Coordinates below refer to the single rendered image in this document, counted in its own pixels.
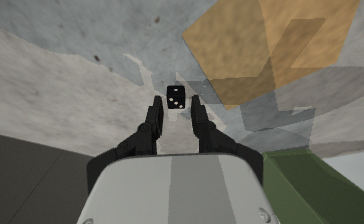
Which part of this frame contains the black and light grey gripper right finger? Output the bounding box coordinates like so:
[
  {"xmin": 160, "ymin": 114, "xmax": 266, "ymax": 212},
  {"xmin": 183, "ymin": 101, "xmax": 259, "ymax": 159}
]
[{"xmin": 191, "ymin": 95, "xmax": 264, "ymax": 188}]

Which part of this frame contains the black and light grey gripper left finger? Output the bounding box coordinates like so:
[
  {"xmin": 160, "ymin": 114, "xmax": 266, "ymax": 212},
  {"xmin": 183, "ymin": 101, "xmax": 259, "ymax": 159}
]
[{"xmin": 86, "ymin": 95, "xmax": 164, "ymax": 197}]

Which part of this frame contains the tan mat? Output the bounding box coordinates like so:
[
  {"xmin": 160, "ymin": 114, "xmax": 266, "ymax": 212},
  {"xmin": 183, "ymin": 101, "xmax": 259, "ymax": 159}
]
[{"xmin": 182, "ymin": 0, "xmax": 360, "ymax": 111}]

